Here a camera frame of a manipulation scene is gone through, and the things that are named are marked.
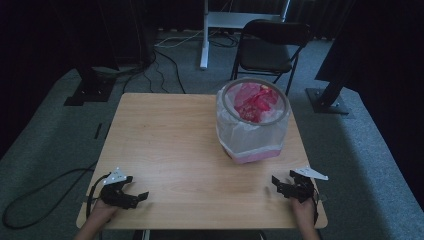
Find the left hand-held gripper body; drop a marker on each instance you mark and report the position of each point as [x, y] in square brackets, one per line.
[113, 195]

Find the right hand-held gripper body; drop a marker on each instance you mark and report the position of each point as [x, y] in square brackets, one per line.
[303, 190]

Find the white desk frame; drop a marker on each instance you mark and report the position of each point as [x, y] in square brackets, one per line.
[205, 40]

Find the red crumpled plastic waste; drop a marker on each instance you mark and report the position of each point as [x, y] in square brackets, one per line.
[255, 101]

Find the beige ribbed trash bin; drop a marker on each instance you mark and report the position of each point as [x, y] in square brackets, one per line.
[253, 156]

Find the black floor tape strip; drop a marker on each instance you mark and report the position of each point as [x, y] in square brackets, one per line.
[97, 131]

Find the person's right hand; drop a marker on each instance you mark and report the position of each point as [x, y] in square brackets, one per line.
[304, 213]

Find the black stand with base plate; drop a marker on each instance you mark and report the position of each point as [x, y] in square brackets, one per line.
[328, 100]
[90, 91]

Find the white plastic trash bag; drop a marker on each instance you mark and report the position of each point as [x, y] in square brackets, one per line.
[246, 136]

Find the person's left hand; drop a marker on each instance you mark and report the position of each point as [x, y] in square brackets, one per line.
[101, 213]

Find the black folding chair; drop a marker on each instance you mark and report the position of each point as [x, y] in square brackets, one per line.
[265, 55]

